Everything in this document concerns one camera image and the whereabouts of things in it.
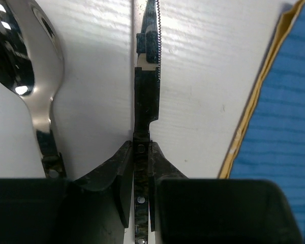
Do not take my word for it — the serrated table knife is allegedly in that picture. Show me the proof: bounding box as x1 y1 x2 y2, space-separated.
133 0 162 243

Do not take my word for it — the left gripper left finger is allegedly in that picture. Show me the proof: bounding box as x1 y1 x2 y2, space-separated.
0 141 133 243

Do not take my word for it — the blue Pikachu placemat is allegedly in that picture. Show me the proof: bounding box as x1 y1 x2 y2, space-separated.
219 1 305 242

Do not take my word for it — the silver spoon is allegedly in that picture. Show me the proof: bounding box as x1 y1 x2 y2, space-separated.
0 1 67 178

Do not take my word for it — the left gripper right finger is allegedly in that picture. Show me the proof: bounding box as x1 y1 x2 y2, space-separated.
148 142 303 243

